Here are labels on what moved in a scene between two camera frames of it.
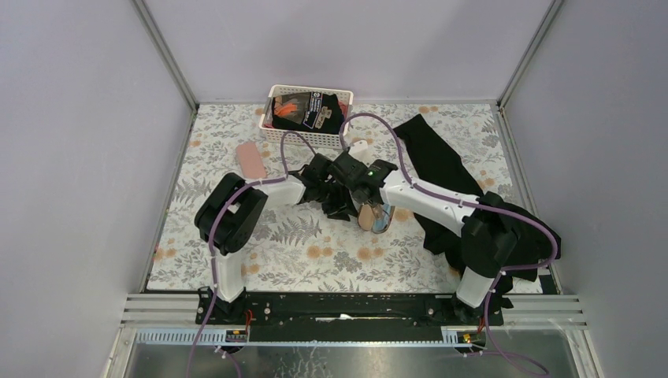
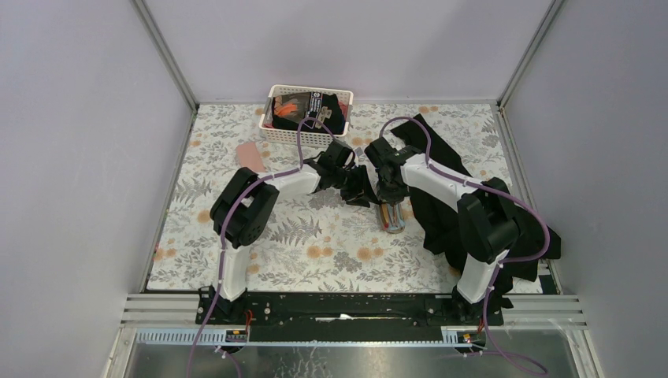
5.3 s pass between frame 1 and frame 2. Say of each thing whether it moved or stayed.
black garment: stayed
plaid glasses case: moved
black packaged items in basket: stayed
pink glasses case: stayed
